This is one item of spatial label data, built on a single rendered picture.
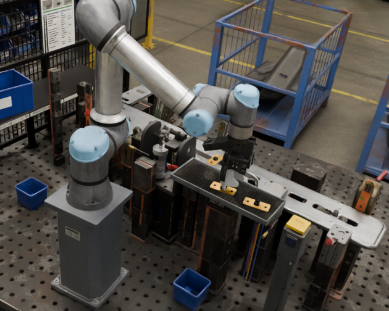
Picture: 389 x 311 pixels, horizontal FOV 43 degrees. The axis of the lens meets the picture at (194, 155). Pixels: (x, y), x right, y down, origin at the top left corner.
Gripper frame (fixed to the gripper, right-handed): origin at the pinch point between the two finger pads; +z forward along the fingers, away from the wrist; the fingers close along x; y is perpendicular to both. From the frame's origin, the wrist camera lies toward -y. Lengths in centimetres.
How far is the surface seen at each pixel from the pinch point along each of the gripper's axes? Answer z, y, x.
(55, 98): 11, -93, 32
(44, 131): 47, -118, 53
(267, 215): 1.7, 16.9, -5.0
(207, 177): 1.7, -6.9, 3.1
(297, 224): 1.7, 26.6, -4.3
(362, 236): 18, 47, 22
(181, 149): 0.7, -21.6, 12.4
